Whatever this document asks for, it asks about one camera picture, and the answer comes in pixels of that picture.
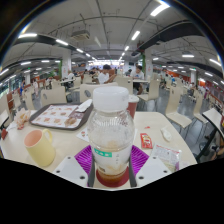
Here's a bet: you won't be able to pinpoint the white paper napkin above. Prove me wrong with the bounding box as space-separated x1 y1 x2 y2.
75 98 93 113

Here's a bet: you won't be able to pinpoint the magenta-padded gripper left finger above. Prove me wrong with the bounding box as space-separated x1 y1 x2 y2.
52 143 96 189

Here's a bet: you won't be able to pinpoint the clear printed snack packet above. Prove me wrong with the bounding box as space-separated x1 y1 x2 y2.
150 143 183 173

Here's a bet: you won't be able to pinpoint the crumpled white tissue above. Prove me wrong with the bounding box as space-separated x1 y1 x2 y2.
159 126 173 143

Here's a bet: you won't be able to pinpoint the clear white-capped drink bottle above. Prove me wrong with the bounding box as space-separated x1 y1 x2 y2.
87 85 135 184

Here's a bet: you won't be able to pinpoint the ceiling air conditioner unit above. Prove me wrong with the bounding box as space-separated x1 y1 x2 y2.
70 29 92 42

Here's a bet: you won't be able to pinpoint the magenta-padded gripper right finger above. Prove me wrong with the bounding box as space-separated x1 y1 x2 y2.
128 143 173 189

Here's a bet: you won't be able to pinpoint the cream canteen chairs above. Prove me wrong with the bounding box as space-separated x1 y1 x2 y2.
0 74 224 148

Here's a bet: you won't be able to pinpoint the ceiling lights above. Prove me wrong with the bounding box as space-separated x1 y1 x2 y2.
0 1 223 79

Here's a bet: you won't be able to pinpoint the yellow mug with pink inside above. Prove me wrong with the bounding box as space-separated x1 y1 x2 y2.
23 128 57 168

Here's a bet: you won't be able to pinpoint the dark tray with menu liner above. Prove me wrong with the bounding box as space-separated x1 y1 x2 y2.
29 101 94 131

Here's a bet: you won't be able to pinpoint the small red sauce packet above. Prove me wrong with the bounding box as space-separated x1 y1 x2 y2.
139 132 154 150

